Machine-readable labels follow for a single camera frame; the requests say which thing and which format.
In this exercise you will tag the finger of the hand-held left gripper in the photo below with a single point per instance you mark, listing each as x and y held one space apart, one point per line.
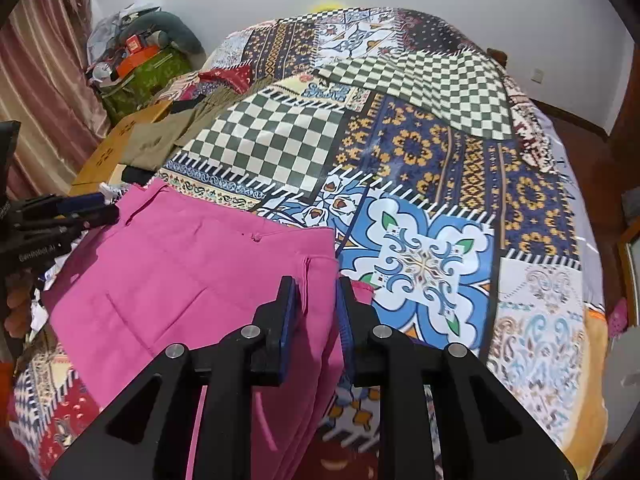
80 202
95 216

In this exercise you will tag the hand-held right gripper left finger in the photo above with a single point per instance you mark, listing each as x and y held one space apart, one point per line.
287 330

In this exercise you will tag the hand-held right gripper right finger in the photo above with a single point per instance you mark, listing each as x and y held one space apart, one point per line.
345 330

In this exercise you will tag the pink pants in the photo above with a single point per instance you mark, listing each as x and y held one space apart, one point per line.
175 270

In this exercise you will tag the person's left hand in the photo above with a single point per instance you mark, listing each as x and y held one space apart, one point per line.
20 310

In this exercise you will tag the dark cloth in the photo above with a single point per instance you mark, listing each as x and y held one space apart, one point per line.
135 175

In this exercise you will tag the wooden folding lap table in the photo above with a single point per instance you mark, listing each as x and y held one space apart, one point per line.
112 135

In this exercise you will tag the olive green folded garment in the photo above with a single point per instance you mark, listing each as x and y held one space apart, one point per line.
150 135

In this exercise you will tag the striped pink curtain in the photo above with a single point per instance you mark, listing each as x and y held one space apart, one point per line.
45 85

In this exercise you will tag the green patterned bag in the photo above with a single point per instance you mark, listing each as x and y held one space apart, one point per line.
145 80

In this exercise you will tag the orange box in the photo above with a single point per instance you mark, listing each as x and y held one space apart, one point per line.
140 57

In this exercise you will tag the pile of pale clothes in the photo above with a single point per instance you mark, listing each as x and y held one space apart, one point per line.
107 25

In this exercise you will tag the patchwork printed blanket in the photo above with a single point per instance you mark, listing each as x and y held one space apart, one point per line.
425 160

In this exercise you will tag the grey plush pillow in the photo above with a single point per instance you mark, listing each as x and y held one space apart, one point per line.
170 27

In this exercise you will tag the pink fuzzy object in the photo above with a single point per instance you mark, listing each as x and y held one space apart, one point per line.
617 317

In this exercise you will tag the wooden bedpost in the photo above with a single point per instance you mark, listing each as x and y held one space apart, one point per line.
497 54

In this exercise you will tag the white wall socket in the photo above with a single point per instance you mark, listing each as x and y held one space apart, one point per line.
537 76

